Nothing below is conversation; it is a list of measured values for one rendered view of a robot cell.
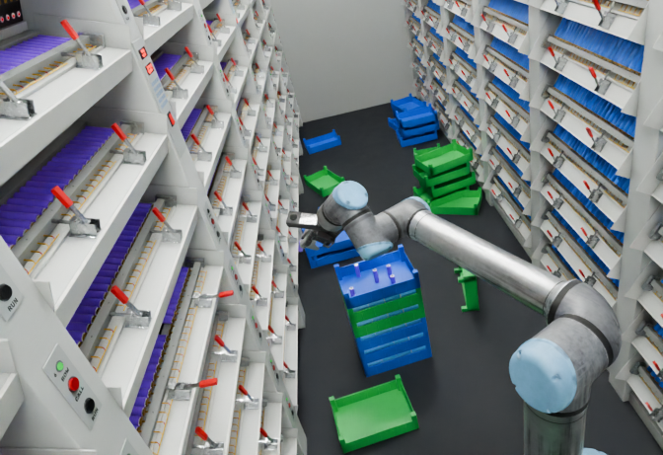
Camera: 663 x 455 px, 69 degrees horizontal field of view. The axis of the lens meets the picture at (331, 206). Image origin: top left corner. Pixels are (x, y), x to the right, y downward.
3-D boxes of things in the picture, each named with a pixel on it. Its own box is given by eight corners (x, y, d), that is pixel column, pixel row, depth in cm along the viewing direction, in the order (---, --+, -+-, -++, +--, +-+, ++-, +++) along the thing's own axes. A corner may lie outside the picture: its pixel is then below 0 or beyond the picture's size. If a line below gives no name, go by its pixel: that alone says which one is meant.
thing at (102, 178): (168, 151, 116) (166, 96, 109) (59, 338, 64) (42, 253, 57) (79, 143, 114) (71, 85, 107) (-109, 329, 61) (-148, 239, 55)
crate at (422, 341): (414, 312, 223) (411, 299, 219) (430, 343, 205) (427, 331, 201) (352, 332, 221) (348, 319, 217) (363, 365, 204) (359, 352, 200)
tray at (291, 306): (296, 312, 236) (299, 290, 230) (295, 421, 184) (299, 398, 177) (255, 309, 234) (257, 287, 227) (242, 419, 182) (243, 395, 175)
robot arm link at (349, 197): (351, 214, 126) (331, 183, 128) (332, 233, 136) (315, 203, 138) (377, 202, 131) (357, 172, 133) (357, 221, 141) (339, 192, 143)
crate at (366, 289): (405, 259, 207) (402, 243, 203) (420, 287, 189) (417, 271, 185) (337, 278, 205) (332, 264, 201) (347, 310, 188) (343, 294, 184)
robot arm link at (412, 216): (655, 303, 88) (408, 186, 140) (615, 339, 83) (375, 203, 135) (645, 346, 94) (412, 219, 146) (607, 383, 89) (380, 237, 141)
